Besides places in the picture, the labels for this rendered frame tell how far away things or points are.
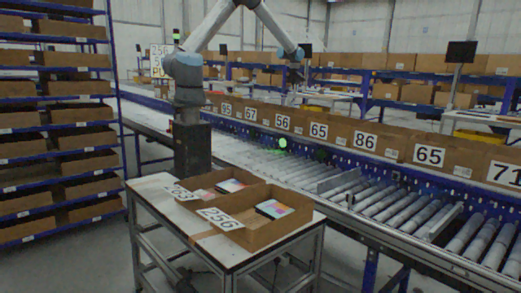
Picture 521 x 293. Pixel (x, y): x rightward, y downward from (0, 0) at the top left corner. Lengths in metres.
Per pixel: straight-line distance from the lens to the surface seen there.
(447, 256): 1.45
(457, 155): 1.93
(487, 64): 6.47
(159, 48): 3.00
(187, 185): 1.64
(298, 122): 2.44
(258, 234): 1.18
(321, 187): 1.75
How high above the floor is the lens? 1.45
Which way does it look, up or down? 16 degrees down
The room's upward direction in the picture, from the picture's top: 3 degrees clockwise
